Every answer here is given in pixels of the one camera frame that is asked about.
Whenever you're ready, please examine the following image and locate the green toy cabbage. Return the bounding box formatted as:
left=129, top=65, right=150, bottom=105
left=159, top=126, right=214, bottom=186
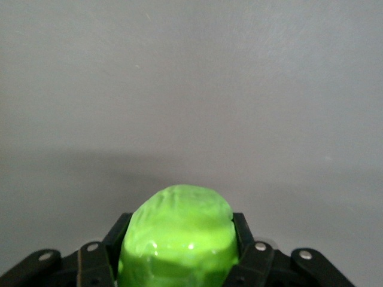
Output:
left=117, top=184, right=240, bottom=287

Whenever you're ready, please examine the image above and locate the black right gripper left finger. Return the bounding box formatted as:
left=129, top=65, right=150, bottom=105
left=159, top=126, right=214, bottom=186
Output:
left=0, top=212, right=134, bottom=287

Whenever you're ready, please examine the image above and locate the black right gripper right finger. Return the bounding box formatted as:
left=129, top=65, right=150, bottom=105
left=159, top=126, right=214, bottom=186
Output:
left=221, top=212, right=356, bottom=287

